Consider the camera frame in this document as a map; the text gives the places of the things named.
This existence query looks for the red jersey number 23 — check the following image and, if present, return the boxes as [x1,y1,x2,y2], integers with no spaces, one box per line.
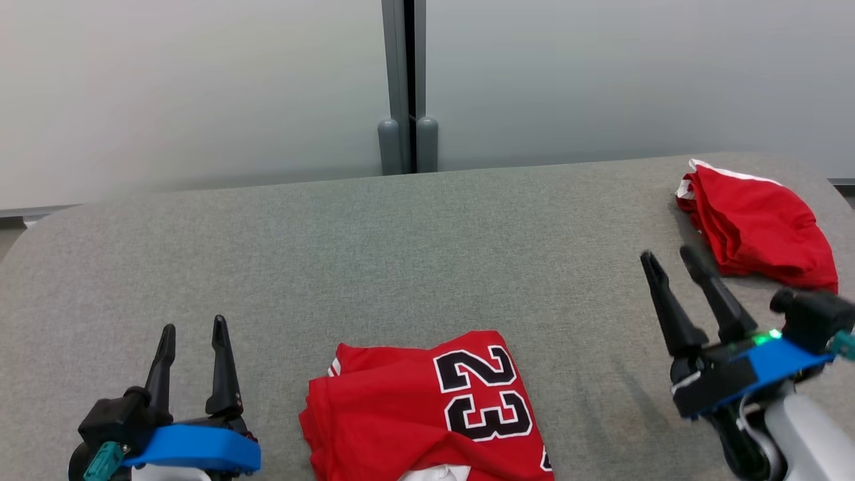
[299,330,555,481]

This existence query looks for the right gripper, blue bracket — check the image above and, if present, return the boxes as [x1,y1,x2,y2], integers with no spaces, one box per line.
[640,245,836,422]

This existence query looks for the left gripper, blue bracket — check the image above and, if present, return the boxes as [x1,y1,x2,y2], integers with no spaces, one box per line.
[67,315,263,481]

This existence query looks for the red shorts with white trim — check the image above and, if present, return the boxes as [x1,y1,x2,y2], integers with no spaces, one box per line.
[676,158,839,295]

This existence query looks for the grey partition post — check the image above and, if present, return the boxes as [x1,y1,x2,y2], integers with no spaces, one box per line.
[414,0,440,173]
[377,0,409,176]

